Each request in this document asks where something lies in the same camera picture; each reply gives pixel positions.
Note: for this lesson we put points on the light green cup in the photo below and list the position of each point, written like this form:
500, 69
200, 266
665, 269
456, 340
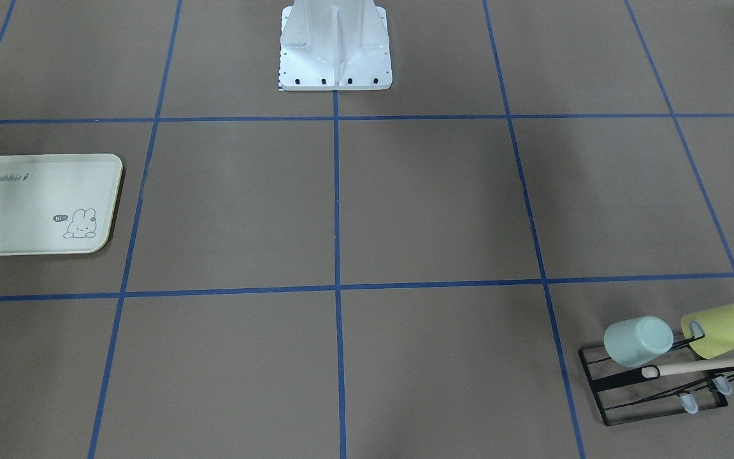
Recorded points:
635, 342

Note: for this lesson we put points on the wooden rack handle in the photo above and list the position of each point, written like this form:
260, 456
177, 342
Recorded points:
715, 364

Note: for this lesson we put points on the yellow cup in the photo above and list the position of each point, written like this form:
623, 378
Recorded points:
713, 330

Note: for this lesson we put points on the cream rabbit tray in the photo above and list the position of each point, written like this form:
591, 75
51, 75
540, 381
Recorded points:
57, 203

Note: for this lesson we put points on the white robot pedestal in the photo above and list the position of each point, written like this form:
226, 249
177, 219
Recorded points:
334, 46

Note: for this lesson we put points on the black wire cup rack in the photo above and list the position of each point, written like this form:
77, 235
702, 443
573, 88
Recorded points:
621, 395

